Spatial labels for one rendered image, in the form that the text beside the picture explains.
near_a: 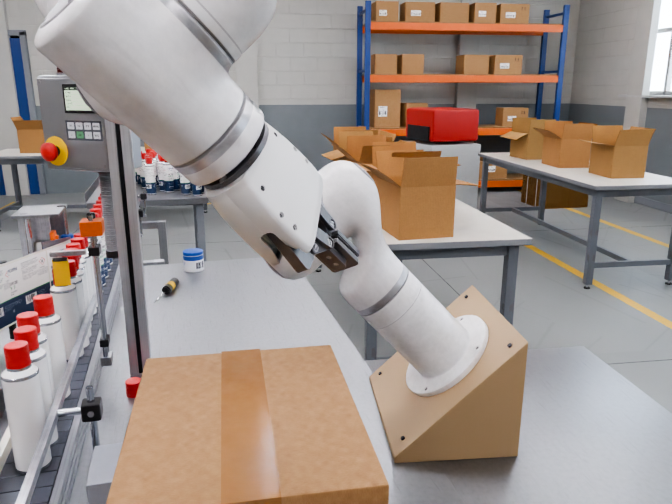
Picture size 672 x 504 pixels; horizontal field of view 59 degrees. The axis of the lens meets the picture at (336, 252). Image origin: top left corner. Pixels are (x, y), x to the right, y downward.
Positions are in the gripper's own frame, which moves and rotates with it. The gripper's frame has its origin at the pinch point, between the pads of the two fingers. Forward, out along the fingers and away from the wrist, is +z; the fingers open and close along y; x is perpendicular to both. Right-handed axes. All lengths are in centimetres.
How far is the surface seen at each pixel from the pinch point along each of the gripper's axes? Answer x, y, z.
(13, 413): -61, 5, 3
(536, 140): -65, -414, 356
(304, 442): -7.3, 15.7, 7.4
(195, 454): -14.7, 18.2, 0.7
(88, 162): -66, -48, -2
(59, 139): -70, -52, -7
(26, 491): -49, 17, 4
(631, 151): 10, -321, 321
